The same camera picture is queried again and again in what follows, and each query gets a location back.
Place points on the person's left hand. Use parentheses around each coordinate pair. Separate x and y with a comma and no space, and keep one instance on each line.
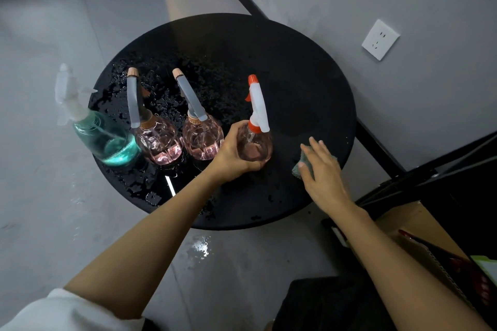
(227,160)

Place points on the person's right hand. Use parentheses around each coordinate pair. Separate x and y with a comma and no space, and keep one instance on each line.
(326,183)

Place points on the pink spray bottle grey nozzle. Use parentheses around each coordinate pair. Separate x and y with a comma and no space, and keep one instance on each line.
(204,138)
(159,142)

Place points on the green cleaning cloth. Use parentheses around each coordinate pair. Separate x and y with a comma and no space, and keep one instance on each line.
(297,169)

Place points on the pink bottle orange white nozzle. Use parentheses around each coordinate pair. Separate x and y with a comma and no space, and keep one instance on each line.
(258,109)

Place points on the green spray bottle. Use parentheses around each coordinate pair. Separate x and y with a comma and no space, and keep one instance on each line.
(105,140)

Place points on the black metal rack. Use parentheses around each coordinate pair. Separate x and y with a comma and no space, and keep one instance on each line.
(458,187)

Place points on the person's left forearm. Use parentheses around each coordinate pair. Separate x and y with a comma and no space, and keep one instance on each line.
(139,249)

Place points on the person's right forearm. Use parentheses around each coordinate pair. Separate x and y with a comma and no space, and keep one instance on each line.
(404,284)

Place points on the person's light shoe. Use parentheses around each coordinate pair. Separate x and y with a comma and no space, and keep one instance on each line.
(268,327)

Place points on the person's white sleeve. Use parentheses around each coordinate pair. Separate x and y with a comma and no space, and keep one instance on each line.
(66,313)

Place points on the brown cardboard box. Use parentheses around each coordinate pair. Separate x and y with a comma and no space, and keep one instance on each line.
(415,222)

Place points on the round black table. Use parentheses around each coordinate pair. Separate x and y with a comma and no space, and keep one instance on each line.
(303,82)

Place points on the green white label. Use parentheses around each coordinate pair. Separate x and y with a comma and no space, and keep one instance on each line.
(487,266)

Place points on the white wall socket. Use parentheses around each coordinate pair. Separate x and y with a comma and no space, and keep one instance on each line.
(380,40)

